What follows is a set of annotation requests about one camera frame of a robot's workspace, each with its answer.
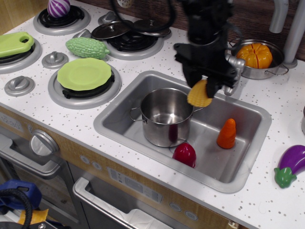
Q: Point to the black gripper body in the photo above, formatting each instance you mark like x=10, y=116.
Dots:
x=211, y=57

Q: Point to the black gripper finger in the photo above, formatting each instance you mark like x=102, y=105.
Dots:
x=213, y=85
x=192, y=74

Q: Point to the yellow toy corn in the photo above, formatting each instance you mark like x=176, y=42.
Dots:
x=197, y=96

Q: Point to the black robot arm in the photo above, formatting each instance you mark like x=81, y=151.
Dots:
x=208, y=21

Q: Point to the steel pot in sink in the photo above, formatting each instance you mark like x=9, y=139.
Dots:
x=165, y=115

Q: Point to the small steel pot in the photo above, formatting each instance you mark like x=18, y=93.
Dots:
x=277, y=67

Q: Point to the silver sink basin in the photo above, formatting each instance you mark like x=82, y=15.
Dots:
x=225, y=170

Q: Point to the steel pot lid right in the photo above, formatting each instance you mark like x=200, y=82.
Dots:
x=151, y=27

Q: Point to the steel pot lid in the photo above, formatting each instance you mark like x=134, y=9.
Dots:
x=151, y=27
x=112, y=29

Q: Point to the steel pot lid left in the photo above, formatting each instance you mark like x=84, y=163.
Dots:
x=112, y=29

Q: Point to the orange toy pumpkin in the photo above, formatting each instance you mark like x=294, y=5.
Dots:
x=256, y=55

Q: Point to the orange toy carrot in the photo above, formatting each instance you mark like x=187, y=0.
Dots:
x=226, y=137

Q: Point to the back right stove burner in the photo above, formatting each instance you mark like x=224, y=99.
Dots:
x=133, y=46

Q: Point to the stove burner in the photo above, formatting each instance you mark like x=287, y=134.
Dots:
x=75, y=20
x=21, y=64
x=133, y=46
x=55, y=92

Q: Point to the red toy pepper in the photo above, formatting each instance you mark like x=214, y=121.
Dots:
x=185, y=154

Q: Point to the hanging white slotted spoon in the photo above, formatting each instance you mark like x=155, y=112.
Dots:
x=125, y=3

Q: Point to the silver stove knob rear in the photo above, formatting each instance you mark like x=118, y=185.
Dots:
x=108, y=18

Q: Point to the silver stove knob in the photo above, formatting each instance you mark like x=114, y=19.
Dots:
x=108, y=18
x=84, y=33
x=19, y=86
x=55, y=60

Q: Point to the green toy plate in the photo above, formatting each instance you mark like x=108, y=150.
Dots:
x=84, y=74

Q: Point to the green toy bitter gourd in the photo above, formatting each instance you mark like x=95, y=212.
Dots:
x=87, y=48

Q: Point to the purple toy eggplant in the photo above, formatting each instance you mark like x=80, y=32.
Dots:
x=290, y=165

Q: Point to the silver stove knob back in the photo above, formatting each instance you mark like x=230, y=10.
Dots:
x=84, y=33

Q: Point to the front right stove burner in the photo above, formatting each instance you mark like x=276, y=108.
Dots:
x=55, y=92

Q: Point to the back left stove burner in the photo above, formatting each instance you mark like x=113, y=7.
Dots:
x=75, y=20

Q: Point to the silver stove knob middle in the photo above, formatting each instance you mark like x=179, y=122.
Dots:
x=55, y=60

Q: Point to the purple striped toy ball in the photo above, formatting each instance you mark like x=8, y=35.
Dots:
x=58, y=8

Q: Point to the silver oven dial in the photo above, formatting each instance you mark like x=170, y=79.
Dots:
x=43, y=144

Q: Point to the silver stove knob front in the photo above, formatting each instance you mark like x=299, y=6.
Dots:
x=19, y=86

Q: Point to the front left stove burner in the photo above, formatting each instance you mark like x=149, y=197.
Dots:
x=21, y=64

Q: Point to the green toy cutting board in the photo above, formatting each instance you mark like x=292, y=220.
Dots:
x=15, y=43

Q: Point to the blue clamp tool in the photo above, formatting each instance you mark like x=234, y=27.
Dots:
x=17, y=194

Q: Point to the silver dishwasher door handle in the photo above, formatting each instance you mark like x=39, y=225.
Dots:
x=107, y=207

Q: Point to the silver oven door handle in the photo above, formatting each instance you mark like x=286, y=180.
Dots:
x=47, y=171

